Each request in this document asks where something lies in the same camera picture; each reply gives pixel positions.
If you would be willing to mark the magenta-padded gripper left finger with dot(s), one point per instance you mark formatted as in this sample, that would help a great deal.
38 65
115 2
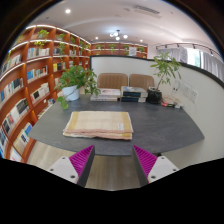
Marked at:
66 168

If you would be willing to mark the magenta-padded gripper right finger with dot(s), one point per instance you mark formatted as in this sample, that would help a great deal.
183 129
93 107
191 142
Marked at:
159 167

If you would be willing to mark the yellow striped towel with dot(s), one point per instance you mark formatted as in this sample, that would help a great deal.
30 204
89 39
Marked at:
98 124

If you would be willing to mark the small tree in black pot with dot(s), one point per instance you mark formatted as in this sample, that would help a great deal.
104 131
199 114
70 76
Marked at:
154 96

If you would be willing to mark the leafy plant in white pot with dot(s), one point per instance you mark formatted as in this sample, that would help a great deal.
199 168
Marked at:
70 92

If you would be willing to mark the stack of dark books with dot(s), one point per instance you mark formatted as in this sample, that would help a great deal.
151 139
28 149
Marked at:
133 94

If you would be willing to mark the white table card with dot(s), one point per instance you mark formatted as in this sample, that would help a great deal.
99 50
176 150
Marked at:
176 89

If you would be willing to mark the stack of white books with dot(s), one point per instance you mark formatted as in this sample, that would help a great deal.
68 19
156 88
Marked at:
106 94

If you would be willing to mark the tan upholstered chair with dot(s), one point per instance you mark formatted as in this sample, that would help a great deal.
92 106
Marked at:
112 80
141 81

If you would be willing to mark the orange wooden bookshelf unit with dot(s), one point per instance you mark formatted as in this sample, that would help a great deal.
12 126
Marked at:
25 86

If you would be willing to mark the white curtains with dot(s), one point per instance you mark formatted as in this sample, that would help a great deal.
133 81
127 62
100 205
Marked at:
211 65

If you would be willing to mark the white standing banner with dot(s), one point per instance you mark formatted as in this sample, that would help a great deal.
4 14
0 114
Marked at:
183 55

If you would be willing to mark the white framed sign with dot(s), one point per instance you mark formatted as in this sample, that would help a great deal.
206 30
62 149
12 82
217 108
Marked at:
132 51

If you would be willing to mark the ceiling lamp with round bulbs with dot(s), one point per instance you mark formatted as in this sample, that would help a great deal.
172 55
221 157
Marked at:
117 34

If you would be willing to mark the recessed ceiling lights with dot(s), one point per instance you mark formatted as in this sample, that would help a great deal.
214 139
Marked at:
67 11

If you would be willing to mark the ceiling air vent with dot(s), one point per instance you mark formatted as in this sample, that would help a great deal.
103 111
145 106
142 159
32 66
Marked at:
146 10

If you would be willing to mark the white wall socket panel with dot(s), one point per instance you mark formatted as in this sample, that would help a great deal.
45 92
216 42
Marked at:
190 93

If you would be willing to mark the long orange wall shelf unit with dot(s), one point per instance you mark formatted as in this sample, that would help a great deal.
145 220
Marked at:
118 50

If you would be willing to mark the black track light rail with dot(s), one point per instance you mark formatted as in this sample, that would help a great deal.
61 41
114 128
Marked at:
186 44

